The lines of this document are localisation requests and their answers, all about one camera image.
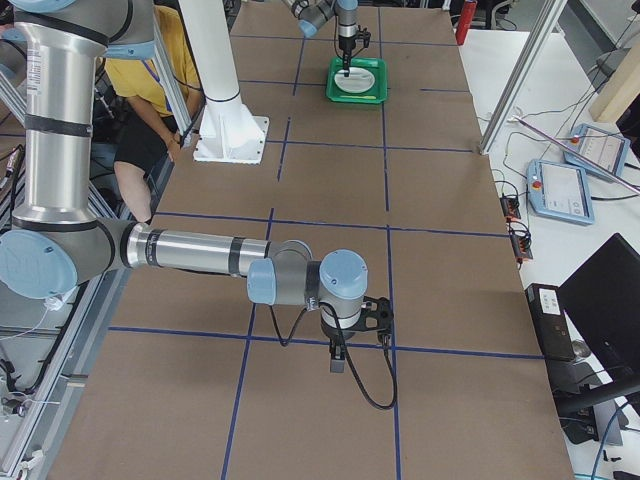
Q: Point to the yellow-green fork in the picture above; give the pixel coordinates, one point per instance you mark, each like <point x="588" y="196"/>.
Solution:
<point x="357" y="98"/>

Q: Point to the white plate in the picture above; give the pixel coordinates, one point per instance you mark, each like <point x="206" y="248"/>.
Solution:
<point x="355" y="80"/>

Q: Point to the green plastic tray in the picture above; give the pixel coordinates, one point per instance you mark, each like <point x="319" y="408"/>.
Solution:
<point x="377" y="66"/>

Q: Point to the red fire extinguisher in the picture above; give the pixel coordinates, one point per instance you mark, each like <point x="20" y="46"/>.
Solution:
<point x="465" y="19"/>

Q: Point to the lower orange circuit board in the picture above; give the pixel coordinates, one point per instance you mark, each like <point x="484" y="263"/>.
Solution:
<point x="521" y="245"/>

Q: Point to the orange circuit board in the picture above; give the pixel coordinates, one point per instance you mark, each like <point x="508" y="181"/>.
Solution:
<point x="510" y="208"/>
<point x="521" y="245"/>

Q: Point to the upper orange circuit board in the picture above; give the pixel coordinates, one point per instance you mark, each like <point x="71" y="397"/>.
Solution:
<point x="510" y="208"/>

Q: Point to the black mini computer box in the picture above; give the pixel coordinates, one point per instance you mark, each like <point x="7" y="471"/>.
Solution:
<point x="550" y="323"/>

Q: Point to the seated person in yellow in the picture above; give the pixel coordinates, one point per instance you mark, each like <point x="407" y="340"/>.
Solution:
<point x="151" y="131"/>

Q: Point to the near teach pendant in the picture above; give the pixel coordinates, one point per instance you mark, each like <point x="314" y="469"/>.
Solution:
<point x="560" y="191"/>

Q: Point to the teach pendant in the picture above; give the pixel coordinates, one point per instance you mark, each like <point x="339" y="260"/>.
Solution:
<point x="560" y="191"/>
<point x="608" y="150"/>

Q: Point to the black monitor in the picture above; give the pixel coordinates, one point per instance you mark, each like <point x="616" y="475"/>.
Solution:
<point x="601" y="299"/>

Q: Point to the wooden beam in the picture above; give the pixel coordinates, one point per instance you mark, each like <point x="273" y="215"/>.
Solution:
<point x="620" y="91"/>

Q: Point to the far teach pendant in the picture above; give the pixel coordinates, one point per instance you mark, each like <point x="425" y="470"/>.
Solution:
<point x="608" y="150"/>

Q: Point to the pink metal rod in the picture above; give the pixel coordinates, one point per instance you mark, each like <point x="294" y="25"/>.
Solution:
<point x="578" y="155"/>

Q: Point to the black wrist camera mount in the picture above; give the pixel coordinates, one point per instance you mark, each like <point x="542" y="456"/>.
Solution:
<point x="377" y="315"/>

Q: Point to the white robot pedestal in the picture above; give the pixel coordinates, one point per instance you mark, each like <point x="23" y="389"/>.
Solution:
<point x="228" y="132"/>

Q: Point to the aluminium frame post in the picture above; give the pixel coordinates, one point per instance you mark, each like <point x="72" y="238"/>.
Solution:
<point x="542" y="29"/>

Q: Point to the left aluminium frame rail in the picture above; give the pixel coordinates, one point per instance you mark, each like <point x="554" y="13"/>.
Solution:
<point x="51" y="353"/>

